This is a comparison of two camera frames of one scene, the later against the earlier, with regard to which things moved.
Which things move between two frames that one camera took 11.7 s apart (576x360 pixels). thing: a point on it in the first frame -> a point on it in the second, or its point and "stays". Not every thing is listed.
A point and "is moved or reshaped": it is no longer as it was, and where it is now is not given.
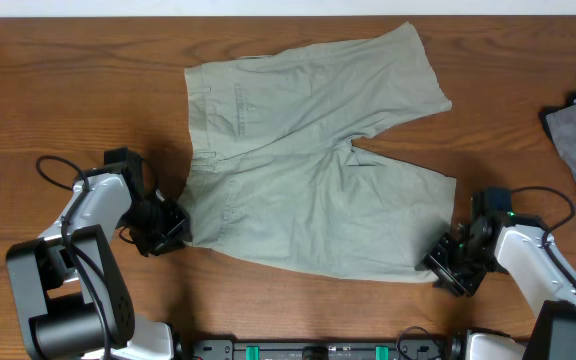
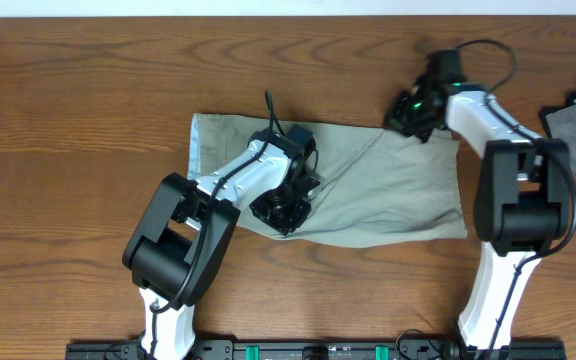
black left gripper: (177, 230) -> (284, 227)
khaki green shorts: (278, 181) is moved or reshaped
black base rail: (324, 349) stays
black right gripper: (435, 259) -> (395, 118)
